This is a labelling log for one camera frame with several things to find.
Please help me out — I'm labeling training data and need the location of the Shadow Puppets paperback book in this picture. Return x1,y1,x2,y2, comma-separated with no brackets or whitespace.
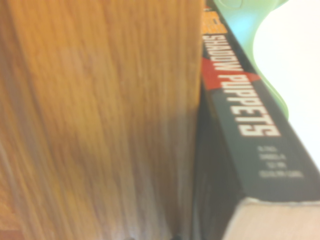
191,0,320,240

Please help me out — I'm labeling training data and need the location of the wooden bookshelf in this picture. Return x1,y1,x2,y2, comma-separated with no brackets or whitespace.
0,0,209,240

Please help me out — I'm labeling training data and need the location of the green plastic watering can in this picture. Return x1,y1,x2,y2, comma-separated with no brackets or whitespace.
209,0,291,121

